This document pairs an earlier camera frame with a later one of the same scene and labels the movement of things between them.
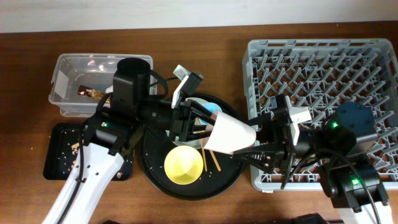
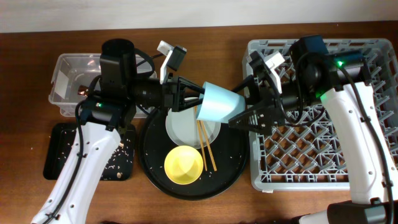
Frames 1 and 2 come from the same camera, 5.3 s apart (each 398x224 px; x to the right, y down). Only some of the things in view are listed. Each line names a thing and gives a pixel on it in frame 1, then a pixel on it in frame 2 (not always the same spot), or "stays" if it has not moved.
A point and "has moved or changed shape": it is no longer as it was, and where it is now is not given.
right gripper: x=281 y=149 to x=271 y=105
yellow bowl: x=183 y=165 stays
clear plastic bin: x=80 y=81 stays
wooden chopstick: x=203 y=155 stays
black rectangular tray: x=61 y=145 stays
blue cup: x=211 y=107 has moved or changed shape
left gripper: x=181 y=127 to x=171 y=94
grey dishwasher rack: x=320 y=75 stays
